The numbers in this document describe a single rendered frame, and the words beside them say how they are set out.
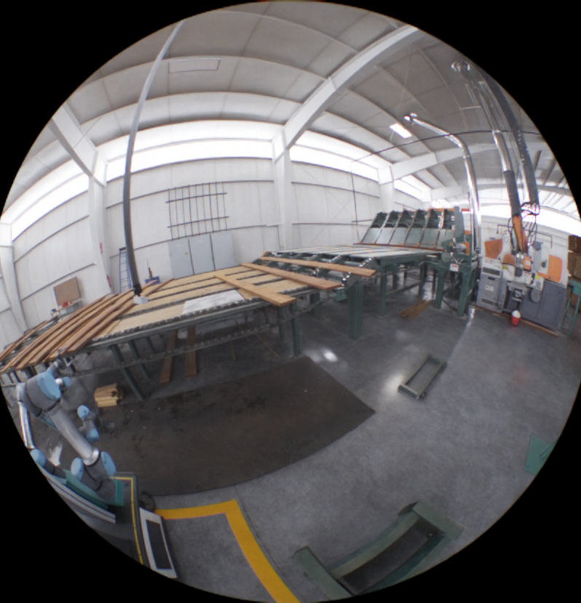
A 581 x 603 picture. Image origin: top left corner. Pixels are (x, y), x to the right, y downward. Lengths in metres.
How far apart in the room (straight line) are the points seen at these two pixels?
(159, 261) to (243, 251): 3.53
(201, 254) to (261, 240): 2.66
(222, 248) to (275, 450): 6.56
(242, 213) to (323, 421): 7.57
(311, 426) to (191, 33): 7.08
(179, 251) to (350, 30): 8.66
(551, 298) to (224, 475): 5.88
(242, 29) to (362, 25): 2.66
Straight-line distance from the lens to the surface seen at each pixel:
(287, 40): 6.20
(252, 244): 7.92
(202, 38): 6.07
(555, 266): 5.11
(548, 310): 5.40
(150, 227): 8.01
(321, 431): 1.52
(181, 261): 7.06
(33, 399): 0.99
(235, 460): 1.49
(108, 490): 1.24
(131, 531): 1.35
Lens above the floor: 1.32
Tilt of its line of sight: 19 degrees down
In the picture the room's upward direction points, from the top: 5 degrees counter-clockwise
